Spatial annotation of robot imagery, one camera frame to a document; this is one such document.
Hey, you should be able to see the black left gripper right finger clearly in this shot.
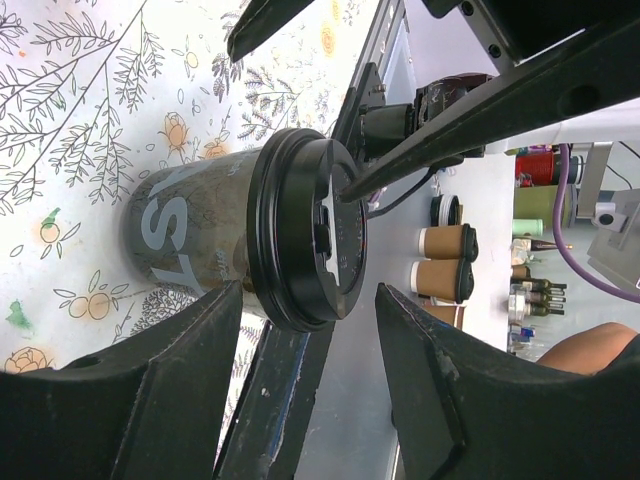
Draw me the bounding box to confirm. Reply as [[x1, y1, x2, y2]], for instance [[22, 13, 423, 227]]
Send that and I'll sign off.
[[375, 284, 639, 479]]

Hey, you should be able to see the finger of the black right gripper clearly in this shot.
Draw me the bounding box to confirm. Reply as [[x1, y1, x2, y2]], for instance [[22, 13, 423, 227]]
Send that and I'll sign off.
[[227, 0, 310, 62], [341, 19, 639, 202]]

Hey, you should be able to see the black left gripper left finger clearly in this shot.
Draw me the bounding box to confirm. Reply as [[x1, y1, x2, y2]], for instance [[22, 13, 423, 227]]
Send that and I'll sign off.
[[1, 282, 242, 479]]

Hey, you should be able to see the dark paper coffee cup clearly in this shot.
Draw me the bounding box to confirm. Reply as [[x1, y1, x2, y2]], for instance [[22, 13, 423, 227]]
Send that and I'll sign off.
[[123, 149, 260, 296]]

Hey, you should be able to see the black coffee cup lid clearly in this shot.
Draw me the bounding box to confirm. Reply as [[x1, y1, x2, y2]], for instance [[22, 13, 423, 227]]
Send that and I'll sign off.
[[246, 128, 367, 333]]

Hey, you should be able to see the floral patterned table mat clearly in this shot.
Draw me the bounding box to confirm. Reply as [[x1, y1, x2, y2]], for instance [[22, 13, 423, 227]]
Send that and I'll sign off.
[[1, 1, 377, 377]]

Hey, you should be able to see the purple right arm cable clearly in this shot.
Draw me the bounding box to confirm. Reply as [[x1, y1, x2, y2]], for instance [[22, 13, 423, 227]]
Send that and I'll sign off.
[[554, 143, 640, 301]]

